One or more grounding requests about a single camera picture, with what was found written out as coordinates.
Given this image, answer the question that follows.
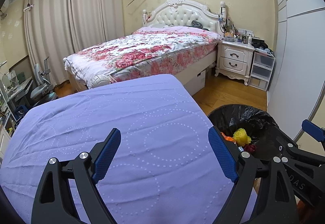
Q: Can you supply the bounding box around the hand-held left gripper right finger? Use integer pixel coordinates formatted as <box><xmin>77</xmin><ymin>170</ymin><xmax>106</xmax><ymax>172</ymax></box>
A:
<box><xmin>207</xmin><ymin>127</ymin><xmax>299</xmax><ymax>224</ymax></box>

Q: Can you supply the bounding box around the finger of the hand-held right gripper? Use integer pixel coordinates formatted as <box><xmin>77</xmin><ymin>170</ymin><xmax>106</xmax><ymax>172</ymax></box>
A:
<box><xmin>274</xmin><ymin>127</ymin><xmax>299</xmax><ymax>154</ymax></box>
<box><xmin>301</xmin><ymin>119</ymin><xmax>325</xmax><ymax>157</ymax></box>

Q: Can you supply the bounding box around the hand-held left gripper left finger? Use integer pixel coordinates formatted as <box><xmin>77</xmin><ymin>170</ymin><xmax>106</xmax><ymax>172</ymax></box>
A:
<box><xmin>30</xmin><ymin>128</ymin><xmax>122</xmax><ymax>224</ymax></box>

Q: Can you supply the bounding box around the orange plastic bag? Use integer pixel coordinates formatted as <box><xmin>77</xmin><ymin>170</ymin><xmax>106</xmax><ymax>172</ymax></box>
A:
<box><xmin>220</xmin><ymin>132</ymin><xmax>235</xmax><ymax>142</ymax></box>

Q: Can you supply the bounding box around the yellow foam fruit net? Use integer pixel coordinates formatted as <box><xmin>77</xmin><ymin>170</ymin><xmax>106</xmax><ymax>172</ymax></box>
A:
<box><xmin>233</xmin><ymin>129</ymin><xmax>252</xmax><ymax>146</ymax></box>

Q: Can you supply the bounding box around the black bag lined bin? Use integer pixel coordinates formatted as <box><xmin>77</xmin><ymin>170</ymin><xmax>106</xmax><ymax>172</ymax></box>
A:
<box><xmin>207</xmin><ymin>104</ymin><xmax>300</xmax><ymax>165</ymax></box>

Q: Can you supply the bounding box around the person's right forearm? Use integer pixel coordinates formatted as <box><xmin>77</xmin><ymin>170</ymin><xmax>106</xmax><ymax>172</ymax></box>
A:
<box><xmin>297</xmin><ymin>199</ymin><xmax>309</xmax><ymax>224</ymax></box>

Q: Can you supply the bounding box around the purple dotted table cloth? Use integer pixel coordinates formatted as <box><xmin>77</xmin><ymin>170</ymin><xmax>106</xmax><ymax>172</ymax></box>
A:
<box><xmin>0</xmin><ymin>74</ymin><xmax>259</xmax><ymax>224</ymax></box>

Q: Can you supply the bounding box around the clear plastic drawer unit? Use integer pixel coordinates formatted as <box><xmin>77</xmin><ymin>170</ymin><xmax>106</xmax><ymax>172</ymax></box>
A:
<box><xmin>247</xmin><ymin>50</ymin><xmax>276</xmax><ymax>92</ymax></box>

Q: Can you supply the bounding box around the cardboard box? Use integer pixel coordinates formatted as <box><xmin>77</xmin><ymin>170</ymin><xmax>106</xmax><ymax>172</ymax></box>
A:
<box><xmin>182</xmin><ymin>69</ymin><xmax>206</xmax><ymax>97</ymax></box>

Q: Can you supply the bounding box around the grey desk chair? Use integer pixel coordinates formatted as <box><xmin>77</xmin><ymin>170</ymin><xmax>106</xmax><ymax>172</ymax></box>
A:
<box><xmin>30</xmin><ymin>57</ymin><xmax>58</xmax><ymax>103</ymax></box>

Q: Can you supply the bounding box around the white wardrobe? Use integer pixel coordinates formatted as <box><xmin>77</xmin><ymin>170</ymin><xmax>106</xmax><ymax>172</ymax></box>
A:
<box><xmin>266</xmin><ymin>0</ymin><xmax>325</xmax><ymax>144</ymax></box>

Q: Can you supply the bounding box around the white carved nightstand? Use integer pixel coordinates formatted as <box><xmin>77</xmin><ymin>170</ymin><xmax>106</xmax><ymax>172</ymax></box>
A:
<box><xmin>214</xmin><ymin>39</ymin><xmax>255</xmax><ymax>86</ymax></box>

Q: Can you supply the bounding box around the black bag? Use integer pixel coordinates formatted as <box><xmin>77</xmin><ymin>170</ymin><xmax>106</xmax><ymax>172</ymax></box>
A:
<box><xmin>251</xmin><ymin>38</ymin><xmax>269</xmax><ymax>50</ymax></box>

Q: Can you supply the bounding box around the white bookshelf with books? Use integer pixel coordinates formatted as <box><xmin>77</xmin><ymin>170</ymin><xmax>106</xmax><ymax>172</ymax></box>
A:
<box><xmin>0</xmin><ymin>102</ymin><xmax>18</xmax><ymax>139</ymax></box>

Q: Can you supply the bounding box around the grey study desk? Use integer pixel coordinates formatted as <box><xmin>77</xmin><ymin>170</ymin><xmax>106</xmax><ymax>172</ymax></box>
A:
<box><xmin>0</xmin><ymin>71</ymin><xmax>34</xmax><ymax>113</ymax></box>

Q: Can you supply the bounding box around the pink floral quilt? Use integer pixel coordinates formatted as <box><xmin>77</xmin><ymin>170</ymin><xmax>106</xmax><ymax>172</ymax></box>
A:
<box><xmin>63</xmin><ymin>27</ymin><xmax>222</xmax><ymax>88</ymax></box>

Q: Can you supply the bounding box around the cluster of toiletry bottles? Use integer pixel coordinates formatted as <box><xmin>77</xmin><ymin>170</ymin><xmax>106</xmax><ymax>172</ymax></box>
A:
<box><xmin>220</xmin><ymin>1</ymin><xmax>255</xmax><ymax>45</ymax></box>

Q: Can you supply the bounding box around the beige curtain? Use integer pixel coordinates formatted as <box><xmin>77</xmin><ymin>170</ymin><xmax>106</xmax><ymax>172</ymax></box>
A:
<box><xmin>69</xmin><ymin>0</ymin><xmax>123</xmax><ymax>50</ymax></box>
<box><xmin>24</xmin><ymin>0</ymin><xmax>77</xmax><ymax>85</ymax></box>

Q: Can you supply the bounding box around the white tufted bed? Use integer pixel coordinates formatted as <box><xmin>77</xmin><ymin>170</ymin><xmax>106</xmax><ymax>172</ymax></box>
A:
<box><xmin>63</xmin><ymin>0</ymin><xmax>223</xmax><ymax>93</ymax></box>

